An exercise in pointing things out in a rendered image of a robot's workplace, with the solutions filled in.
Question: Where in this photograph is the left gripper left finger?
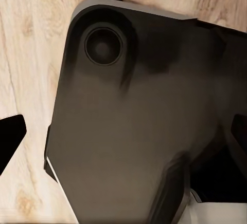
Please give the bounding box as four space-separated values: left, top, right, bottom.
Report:
0 114 27 175

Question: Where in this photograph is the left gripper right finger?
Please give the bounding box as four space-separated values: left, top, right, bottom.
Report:
231 114 247 155

